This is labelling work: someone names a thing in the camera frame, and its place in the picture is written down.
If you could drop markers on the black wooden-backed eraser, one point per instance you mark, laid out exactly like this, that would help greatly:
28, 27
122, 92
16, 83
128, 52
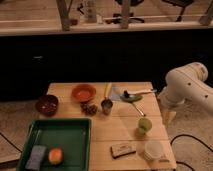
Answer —
122, 149

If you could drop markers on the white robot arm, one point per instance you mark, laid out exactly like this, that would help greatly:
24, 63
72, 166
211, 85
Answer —
187, 83

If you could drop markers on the small metal cup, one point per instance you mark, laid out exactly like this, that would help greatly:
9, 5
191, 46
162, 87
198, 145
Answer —
106, 105

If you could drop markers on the green plastic cup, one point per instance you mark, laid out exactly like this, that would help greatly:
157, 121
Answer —
144, 125

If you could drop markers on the white plastic cup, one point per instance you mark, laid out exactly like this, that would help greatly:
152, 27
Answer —
153, 150

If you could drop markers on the yellow banana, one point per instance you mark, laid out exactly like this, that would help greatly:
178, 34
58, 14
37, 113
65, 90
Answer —
107, 90

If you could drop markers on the grey cloth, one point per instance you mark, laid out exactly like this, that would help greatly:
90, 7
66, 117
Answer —
114, 94

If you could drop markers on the orange bowl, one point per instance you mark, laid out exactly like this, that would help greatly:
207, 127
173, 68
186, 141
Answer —
83, 93

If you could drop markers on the green plate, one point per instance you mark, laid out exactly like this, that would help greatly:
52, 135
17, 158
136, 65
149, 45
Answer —
130, 98

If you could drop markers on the bunch of dark grapes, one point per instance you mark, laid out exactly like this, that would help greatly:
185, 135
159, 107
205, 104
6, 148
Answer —
88, 109

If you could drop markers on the metal spoon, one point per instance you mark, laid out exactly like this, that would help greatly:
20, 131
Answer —
140, 111

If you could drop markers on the green plastic tray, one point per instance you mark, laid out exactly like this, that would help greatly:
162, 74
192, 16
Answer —
72, 136

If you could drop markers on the dark red bowl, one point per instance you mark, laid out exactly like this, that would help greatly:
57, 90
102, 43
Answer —
47, 105

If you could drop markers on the wooden table leg middle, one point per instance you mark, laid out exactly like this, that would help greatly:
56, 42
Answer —
125, 14

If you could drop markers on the wooden table leg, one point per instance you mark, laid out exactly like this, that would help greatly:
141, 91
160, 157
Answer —
125, 14
64, 14

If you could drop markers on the orange peach fruit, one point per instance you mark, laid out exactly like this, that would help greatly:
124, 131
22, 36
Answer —
55, 156

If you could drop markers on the wooden table leg left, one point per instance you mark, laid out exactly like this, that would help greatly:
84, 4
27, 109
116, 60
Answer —
64, 14

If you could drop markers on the grey sponge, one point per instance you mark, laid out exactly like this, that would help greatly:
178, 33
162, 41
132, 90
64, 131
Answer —
36, 157

